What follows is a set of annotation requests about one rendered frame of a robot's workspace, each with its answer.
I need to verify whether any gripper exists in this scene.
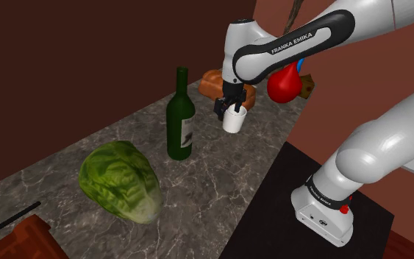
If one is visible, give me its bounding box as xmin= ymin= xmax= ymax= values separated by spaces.
xmin=214 ymin=81 xmax=248 ymax=121

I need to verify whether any white cup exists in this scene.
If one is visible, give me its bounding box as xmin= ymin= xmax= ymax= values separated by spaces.
xmin=222 ymin=104 xmax=248 ymax=135

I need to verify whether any brown bread loaf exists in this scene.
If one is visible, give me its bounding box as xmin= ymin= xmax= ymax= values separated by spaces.
xmin=199 ymin=68 xmax=257 ymax=111

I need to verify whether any red pear-shaped balloon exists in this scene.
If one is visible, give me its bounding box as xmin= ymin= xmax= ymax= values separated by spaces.
xmin=266 ymin=60 xmax=304 ymax=104

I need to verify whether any dark green wine bottle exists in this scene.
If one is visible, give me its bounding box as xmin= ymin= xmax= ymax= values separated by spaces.
xmin=165 ymin=66 xmax=196 ymax=161

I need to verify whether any brown wooden box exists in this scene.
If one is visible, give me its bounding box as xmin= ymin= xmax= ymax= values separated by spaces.
xmin=299 ymin=74 xmax=315 ymax=100

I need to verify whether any brown branch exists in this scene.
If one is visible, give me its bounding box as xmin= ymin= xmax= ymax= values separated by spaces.
xmin=283 ymin=0 xmax=305 ymax=36

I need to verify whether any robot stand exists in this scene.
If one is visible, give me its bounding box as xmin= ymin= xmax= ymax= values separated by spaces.
xmin=218 ymin=141 xmax=396 ymax=259

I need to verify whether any green lettuce head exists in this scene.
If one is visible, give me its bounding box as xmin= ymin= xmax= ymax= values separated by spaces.
xmin=78 ymin=140 xmax=163 ymax=225

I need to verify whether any red-brown box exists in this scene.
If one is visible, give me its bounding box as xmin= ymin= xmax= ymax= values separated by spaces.
xmin=0 ymin=214 xmax=70 ymax=259

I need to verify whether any black stick with white tip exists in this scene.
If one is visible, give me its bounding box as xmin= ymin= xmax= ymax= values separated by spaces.
xmin=0 ymin=201 xmax=42 ymax=241

